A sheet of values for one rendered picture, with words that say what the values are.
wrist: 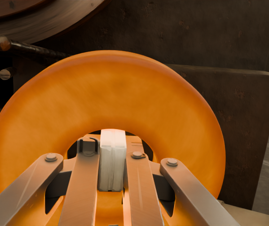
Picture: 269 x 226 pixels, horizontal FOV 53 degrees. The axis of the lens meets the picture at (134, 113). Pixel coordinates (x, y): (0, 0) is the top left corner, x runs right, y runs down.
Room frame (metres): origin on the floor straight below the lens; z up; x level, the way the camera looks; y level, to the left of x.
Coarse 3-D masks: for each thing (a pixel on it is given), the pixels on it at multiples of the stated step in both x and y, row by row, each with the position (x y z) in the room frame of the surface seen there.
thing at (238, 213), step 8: (232, 208) 0.34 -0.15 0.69; (240, 208) 0.34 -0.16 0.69; (232, 216) 0.32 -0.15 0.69; (240, 216) 0.32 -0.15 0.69; (248, 216) 0.32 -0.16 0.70; (256, 216) 0.32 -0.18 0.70; (264, 216) 0.32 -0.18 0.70; (240, 224) 0.31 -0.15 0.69; (248, 224) 0.31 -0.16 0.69; (256, 224) 0.31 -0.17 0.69; (264, 224) 0.30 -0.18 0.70
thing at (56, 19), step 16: (64, 0) 0.34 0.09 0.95; (80, 0) 0.34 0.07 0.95; (96, 0) 0.34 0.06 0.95; (16, 16) 0.33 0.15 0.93; (32, 16) 0.33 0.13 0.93; (48, 16) 0.34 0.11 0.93; (64, 16) 0.34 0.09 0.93; (80, 16) 0.34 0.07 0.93; (0, 32) 0.33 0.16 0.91; (16, 32) 0.33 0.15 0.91; (32, 32) 0.33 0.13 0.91; (48, 32) 0.34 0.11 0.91
